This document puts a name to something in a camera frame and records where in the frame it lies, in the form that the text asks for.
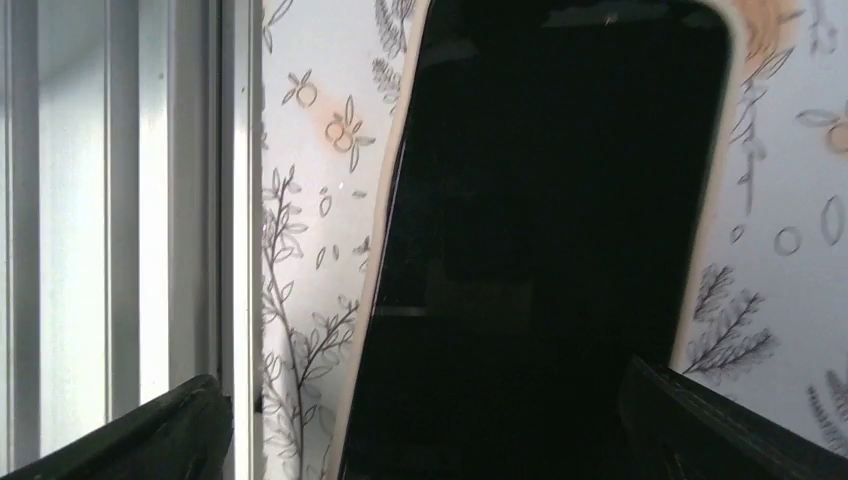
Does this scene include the aluminium rail frame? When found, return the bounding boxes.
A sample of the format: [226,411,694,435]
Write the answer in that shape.
[1,1,263,479]

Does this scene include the floral patterned mat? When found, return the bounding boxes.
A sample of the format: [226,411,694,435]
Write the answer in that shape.
[258,1,847,479]

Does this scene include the phone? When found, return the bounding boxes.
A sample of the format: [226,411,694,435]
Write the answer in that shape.
[327,1,741,479]

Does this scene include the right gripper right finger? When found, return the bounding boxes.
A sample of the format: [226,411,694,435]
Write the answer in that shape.
[619,357,847,480]

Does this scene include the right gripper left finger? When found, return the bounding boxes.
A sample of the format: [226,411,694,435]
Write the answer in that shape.
[4,374,233,480]

